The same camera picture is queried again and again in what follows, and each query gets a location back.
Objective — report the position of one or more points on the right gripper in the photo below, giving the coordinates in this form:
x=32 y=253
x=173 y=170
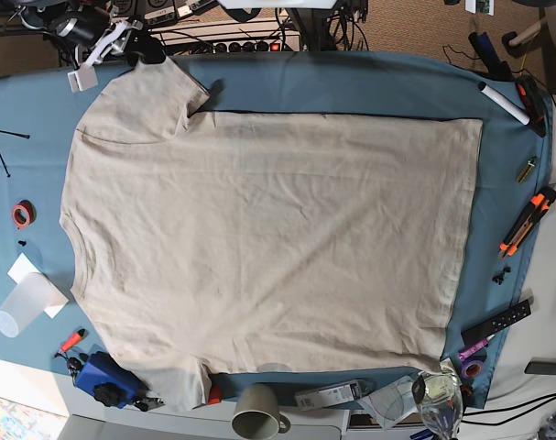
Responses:
x=85 y=29

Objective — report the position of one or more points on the beige T-shirt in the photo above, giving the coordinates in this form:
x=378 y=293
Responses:
x=218 y=242

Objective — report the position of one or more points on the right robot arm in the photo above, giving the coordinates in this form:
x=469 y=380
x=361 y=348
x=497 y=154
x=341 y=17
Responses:
x=37 y=16

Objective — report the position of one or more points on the black power strip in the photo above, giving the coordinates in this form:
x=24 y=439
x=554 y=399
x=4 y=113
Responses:
x=274 y=45

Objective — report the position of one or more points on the red tape roll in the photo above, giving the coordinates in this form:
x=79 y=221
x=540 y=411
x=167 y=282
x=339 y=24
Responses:
x=23 y=214

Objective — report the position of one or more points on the white paper sheet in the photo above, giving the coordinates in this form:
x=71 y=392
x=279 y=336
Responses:
x=22 y=267

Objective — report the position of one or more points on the translucent plastic cup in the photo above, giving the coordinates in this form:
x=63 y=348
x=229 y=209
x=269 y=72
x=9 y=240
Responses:
x=24 y=304

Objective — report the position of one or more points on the orange marker pen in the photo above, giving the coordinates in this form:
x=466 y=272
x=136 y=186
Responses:
x=75 y=338

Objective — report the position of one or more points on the blue box with knob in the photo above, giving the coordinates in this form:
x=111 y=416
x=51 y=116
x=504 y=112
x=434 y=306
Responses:
x=109 y=384

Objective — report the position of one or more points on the red cube block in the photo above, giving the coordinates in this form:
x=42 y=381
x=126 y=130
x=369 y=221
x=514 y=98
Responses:
x=215 y=395

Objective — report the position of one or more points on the white marker pen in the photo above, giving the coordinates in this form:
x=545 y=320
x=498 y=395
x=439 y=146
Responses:
x=504 y=103

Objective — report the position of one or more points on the grey ceramic mug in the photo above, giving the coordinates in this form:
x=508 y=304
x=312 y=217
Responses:
x=257 y=415

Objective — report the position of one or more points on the orange black tool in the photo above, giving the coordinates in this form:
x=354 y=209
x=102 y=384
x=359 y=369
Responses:
x=529 y=94

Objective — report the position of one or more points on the green yellow highlighter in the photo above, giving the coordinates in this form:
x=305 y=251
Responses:
x=527 y=169

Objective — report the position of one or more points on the black white packaged item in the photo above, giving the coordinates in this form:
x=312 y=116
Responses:
x=333 y=395

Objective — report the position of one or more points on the small black screws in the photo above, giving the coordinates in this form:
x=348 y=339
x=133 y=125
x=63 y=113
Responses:
x=500 y=276

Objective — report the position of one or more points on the orange black utility knife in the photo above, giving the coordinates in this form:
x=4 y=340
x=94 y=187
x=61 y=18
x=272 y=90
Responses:
x=532 y=213

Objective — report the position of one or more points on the folded paper map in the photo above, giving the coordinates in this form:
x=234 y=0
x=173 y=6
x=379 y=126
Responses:
x=390 y=404

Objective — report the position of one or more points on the purple pen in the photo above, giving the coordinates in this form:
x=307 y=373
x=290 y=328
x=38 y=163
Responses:
x=471 y=350

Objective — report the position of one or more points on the black remote control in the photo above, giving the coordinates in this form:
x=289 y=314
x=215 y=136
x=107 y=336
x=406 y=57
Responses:
x=497 y=323

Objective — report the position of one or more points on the wine glass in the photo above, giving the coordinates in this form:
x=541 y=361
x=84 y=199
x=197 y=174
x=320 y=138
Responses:
x=439 y=402

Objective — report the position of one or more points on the purple tape roll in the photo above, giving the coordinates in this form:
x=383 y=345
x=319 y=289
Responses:
x=472 y=367

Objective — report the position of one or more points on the black phone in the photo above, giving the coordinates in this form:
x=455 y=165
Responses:
x=541 y=367

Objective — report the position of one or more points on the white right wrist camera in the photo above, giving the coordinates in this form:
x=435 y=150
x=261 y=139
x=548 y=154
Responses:
x=82 y=79

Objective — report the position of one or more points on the black cable ties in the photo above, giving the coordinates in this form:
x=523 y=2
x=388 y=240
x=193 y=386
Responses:
x=15 y=135

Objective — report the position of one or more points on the blue black handle tool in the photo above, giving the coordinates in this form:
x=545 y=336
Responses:
x=497 y=69

